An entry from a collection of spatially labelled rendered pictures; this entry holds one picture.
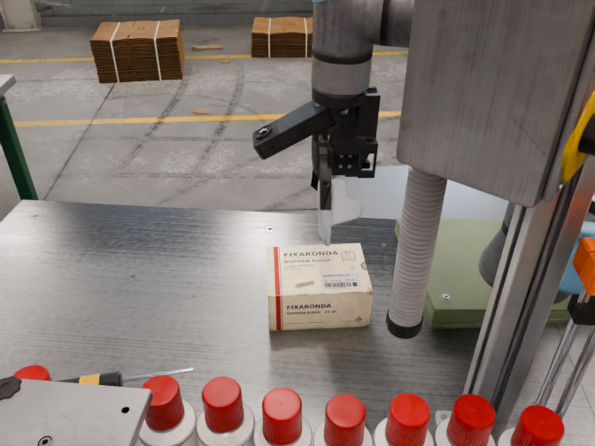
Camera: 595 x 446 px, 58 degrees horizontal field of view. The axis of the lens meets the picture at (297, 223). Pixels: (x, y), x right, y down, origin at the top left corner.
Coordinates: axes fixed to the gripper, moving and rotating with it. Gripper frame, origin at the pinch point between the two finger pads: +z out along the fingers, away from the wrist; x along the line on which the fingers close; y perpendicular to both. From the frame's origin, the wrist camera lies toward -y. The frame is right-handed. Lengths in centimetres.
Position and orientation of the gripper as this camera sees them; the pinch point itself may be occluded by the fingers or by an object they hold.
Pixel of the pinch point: (317, 217)
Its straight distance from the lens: 79.9
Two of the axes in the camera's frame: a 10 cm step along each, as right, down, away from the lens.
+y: 10.0, -0.2, 0.6
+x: -0.6, -5.7, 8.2
